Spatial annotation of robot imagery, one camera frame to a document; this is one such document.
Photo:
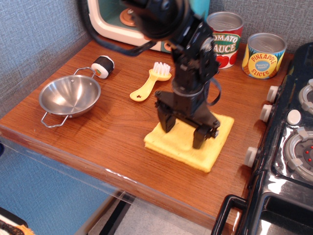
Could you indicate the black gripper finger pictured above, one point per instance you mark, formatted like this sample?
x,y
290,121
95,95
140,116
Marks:
x,y
200,134
166,118

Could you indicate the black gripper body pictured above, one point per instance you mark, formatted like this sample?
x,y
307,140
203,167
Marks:
x,y
190,107

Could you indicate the yellow towel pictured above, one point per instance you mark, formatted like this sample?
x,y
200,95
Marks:
x,y
178,143

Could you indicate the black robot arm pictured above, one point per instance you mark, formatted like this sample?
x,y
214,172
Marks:
x,y
193,71

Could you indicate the yellow dish brush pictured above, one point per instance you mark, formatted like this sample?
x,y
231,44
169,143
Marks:
x,y
159,72

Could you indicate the toy sushi roll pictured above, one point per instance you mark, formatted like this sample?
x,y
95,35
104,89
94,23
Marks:
x,y
103,66

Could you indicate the tomato sauce can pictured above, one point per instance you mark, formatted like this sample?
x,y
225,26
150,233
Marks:
x,y
227,29

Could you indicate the pineapple slices can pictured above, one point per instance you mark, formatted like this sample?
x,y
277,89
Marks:
x,y
263,55

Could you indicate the black toy stove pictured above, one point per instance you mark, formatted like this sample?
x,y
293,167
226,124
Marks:
x,y
280,189

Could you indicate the teal toy microwave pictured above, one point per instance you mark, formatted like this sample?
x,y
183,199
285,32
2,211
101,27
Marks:
x,y
115,27

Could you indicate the orange cloth item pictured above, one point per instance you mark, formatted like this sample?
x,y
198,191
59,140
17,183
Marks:
x,y
25,230

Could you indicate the small steel bowl with handles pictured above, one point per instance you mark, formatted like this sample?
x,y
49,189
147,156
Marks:
x,y
70,96

